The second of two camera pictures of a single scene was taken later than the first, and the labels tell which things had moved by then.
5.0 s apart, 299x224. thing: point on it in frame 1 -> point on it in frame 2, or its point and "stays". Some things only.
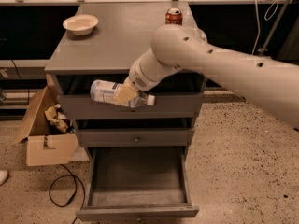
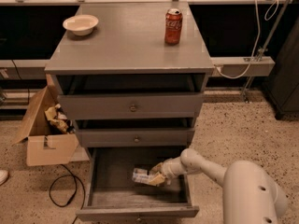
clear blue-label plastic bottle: (106, 92) -> (141, 175)
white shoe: (4, 175) stays
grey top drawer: (81, 106) stays
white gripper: (138, 77) -> (167, 169)
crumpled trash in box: (57, 119) stays
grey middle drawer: (135, 137) stays
